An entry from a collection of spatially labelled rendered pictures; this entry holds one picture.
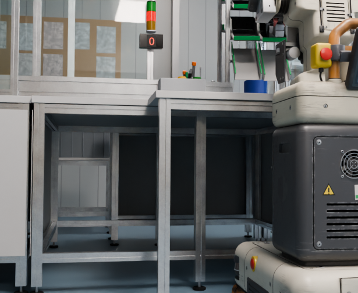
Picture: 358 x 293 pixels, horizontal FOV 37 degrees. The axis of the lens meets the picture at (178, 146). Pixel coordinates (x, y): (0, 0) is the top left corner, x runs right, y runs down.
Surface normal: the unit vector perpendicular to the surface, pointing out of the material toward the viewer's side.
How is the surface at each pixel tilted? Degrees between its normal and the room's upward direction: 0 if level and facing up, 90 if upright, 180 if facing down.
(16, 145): 90
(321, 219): 90
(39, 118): 90
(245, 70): 45
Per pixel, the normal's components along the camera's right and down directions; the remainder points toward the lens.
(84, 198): 0.15, -0.04
